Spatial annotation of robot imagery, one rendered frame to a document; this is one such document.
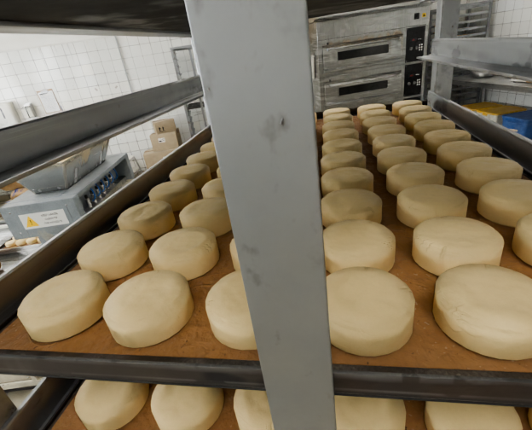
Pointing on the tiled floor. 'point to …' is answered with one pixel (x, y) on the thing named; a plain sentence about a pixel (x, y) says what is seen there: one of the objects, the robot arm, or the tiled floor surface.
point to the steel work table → (502, 87)
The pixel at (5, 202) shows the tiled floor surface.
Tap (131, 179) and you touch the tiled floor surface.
